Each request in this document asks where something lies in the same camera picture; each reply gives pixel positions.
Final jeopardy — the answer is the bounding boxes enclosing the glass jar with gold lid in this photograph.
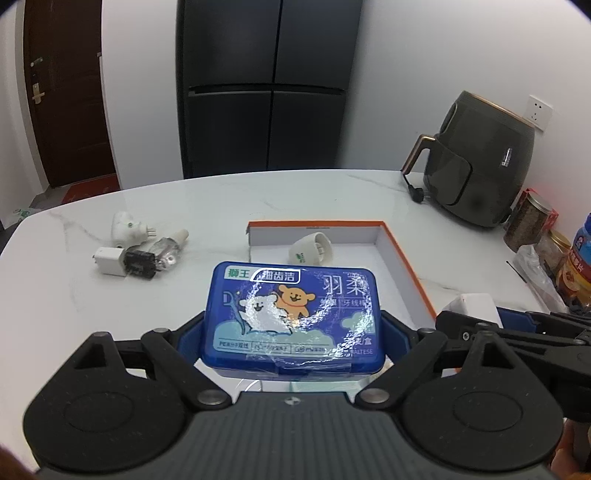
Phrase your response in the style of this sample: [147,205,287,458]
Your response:
[534,229,572,278]

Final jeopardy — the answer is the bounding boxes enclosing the brown wooden door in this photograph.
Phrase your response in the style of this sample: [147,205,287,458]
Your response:
[22,0,116,188]

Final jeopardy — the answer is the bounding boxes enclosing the clear liquid refill bottle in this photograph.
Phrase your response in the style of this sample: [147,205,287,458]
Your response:
[154,228,189,270]

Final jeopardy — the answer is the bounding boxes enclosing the glass jar with silver lid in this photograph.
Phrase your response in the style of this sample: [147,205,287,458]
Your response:
[503,191,550,253]

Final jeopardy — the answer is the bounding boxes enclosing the white plug-in heater socket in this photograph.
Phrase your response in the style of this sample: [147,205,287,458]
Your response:
[289,232,334,267]

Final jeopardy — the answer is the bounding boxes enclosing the clear plastic bag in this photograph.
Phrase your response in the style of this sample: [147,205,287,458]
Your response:
[513,244,571,315]

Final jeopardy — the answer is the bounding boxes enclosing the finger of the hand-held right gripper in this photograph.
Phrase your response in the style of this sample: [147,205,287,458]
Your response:
[435,310,591,354]
[498,307,591,329]

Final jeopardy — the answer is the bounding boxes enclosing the white square charger adapter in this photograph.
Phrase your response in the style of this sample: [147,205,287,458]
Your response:
[442,294,502,325]

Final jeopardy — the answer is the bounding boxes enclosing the blue dental floss box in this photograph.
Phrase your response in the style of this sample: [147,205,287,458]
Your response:
[200,261,387,379]

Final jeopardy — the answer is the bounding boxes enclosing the black charger adapter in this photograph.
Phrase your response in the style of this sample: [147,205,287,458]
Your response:
[122,248,161,280]

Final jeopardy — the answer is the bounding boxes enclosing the white slim charger adapter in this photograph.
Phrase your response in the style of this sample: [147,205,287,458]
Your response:
[91,246,126,277]

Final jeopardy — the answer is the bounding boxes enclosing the white wall socket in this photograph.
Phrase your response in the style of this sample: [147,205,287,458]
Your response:
[526,95,553,131]

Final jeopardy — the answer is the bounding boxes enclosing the white box with orange rim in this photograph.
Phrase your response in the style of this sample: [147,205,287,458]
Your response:
[246,220,437,324]

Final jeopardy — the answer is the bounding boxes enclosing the brass door lock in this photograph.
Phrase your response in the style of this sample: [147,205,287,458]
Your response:
[28,56,47,105]

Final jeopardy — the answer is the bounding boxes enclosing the bottle with blue cap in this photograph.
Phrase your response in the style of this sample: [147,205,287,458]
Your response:
[555,213,591,317]

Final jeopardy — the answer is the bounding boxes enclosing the dark grey air fryer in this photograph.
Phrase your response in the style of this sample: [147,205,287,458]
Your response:
[400,90,536,228]

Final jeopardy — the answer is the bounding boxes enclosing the black refrigerator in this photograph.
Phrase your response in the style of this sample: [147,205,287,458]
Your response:
[175,0,365,180]

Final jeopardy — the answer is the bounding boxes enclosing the black air fryer power plug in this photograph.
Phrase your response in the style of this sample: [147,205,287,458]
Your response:
[402,171,426,204]

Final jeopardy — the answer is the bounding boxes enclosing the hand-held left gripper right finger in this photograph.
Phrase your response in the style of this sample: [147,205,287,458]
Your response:
[355,310,525,411]

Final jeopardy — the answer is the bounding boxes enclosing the white plug-in heater green mark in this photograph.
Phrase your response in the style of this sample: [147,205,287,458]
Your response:
[111,210,158,246]

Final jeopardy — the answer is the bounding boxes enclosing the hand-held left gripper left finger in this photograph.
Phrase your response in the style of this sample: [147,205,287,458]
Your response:
[69,310,232,411]

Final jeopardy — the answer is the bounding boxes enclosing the red doormat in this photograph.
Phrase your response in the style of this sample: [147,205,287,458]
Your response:
[61,174,121,205]

